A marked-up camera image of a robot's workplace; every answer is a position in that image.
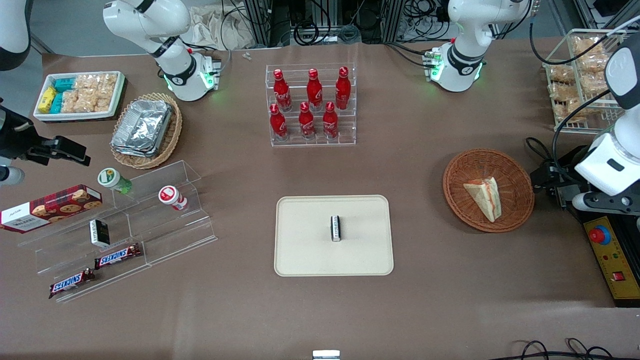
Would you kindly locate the clear rice cracker bag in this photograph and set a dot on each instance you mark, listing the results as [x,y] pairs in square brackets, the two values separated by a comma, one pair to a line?
[107,85]
[89,102]
[86,83]
[70,101]

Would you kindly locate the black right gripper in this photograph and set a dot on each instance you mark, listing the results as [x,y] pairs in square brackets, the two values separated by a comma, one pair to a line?
[17,141]

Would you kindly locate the beige plastic tray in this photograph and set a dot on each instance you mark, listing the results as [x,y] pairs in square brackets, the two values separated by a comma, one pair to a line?
[310,250]

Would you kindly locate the oval light wicker basket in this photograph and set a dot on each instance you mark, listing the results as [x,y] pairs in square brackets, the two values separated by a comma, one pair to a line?
[172,135]

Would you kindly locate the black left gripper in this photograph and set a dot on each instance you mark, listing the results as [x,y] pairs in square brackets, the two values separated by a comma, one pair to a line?
[564,176]

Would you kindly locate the red emergency stop button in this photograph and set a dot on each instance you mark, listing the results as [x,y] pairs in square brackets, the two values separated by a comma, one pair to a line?
[600,235]

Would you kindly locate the clear acrylic step shelf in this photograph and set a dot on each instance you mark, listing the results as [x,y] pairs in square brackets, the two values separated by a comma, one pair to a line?
[165,235]

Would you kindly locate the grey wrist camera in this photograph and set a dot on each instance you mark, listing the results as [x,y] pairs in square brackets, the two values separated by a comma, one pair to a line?
[602,202]
[10,176]

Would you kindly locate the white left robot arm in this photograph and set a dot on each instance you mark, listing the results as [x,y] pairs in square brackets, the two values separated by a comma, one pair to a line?
[465,60]

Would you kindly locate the clear acrylic bottle rack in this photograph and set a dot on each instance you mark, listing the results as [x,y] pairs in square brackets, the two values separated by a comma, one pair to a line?
[345,137]

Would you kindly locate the green yogurt cup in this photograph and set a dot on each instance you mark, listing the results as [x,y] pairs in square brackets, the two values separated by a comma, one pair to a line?
[114,180]

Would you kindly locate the clear fried snack bag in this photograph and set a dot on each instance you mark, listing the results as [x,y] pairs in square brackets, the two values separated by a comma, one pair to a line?
[592,75]
[575,107]
[590,47]
[562,74]

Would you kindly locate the yellow black control box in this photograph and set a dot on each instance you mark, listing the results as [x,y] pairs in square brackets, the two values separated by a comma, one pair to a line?
[607,265]

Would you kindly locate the small black white box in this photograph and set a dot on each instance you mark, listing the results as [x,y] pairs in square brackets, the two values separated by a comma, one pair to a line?
[99,232]

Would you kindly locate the small black silver packet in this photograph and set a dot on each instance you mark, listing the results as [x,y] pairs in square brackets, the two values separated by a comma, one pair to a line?
[336,229]

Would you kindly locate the red cola bottle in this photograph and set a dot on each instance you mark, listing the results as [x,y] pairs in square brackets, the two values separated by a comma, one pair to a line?
[278,124]
[330,122]
[306,122]
[282,92]
[343,90]
[314,91]

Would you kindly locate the round brown wicker basket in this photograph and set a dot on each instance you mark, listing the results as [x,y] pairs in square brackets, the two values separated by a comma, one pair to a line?
[465,210]

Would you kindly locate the teal snack packet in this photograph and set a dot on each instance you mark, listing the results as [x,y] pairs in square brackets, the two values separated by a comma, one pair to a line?
[65,84]
[56,103]

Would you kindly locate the snickers chocolate bar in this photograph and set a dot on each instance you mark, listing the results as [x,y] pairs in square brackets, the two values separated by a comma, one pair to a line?
[118,256]
[71,282]

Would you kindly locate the red cookie box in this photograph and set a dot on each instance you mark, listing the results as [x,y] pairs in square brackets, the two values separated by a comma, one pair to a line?
[50,207]

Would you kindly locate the red yogurt cup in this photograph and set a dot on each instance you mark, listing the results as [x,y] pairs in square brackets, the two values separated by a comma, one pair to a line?
[172,197]

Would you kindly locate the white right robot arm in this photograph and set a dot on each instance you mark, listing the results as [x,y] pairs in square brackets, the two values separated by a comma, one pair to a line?
[170,30]

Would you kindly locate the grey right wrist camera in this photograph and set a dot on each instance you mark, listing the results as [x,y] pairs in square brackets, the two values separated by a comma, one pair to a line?
[10,176]

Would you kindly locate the triangular sandwich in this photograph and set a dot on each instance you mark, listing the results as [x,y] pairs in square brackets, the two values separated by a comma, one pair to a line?
[485,197]

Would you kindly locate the white crumpled cloth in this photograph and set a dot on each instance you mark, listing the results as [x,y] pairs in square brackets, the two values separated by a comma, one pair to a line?
[215,27]

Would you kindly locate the white rectangular plastic bin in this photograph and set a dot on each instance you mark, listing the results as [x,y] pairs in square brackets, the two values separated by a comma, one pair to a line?
[120,97]

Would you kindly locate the aluminium foil tray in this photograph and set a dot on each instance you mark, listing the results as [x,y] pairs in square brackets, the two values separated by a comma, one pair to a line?
[142,125]
[132,153]

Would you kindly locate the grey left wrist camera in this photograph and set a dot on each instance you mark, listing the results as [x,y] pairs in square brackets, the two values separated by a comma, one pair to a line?
[602,202]

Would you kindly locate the yellow snack packet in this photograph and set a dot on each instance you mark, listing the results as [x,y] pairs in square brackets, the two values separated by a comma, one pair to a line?
[47,99]

